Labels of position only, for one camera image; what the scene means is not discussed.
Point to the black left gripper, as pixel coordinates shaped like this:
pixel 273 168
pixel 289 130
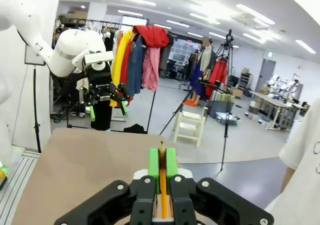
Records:
pixel 100 85

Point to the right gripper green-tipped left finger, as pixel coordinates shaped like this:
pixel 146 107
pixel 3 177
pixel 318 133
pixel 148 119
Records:
pixel 153 165

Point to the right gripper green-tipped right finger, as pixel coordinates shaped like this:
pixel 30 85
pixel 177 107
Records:
pixel 172 162

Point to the yellow pencil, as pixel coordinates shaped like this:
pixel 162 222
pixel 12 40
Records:
pixel 163 185

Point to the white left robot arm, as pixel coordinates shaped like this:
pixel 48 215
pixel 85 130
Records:
pixel 72 50

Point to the black mesh pen cup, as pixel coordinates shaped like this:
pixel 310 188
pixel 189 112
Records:
pixel 102 117

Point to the black cloth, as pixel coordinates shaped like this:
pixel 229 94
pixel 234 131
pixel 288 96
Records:
pixel 135 129

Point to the white step stool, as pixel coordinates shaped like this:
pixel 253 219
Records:
pixel 190 127

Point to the black clothes rack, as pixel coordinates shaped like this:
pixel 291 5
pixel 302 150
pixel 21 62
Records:
pixel 151 115

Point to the blue denim garment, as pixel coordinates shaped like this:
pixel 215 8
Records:
pixel 137 65

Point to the yellow garment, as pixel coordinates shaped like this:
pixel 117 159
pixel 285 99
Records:
pixel 120 57

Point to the pink garment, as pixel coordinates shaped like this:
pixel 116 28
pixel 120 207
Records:
pixel 151 70

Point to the grey storage crate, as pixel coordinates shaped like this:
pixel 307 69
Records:
pixel 226 117

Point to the black light stand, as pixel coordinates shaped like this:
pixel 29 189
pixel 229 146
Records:
pixel 37 125

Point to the red jacket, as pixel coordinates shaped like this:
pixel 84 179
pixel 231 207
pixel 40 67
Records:
pixel 152 35

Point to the red hanging garment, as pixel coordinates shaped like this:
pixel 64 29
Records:
pixel 217 77

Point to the white ribbed floor panel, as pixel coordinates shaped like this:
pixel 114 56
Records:
pixel 22 170

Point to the dressed mannequin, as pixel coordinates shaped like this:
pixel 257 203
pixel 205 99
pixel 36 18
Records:
pixel 205 60

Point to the grey work table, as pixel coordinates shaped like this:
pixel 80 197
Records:
pixel 272 100

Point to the grey door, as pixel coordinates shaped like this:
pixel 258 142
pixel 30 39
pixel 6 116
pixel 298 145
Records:
pixel 267 72

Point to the person in white T-shirt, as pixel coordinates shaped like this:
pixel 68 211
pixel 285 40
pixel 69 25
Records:
pixel 305 172

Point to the ceiling light panel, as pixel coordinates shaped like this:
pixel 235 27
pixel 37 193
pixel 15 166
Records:
pixel 305 46
pixel 255 13

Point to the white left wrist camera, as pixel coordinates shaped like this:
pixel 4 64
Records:
pixel 98 57

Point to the black camera tripod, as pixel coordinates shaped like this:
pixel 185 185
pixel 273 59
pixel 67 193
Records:
pixel 226 85

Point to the wall monitor screen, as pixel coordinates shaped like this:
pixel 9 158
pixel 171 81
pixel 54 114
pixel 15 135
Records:
pixel 182 50

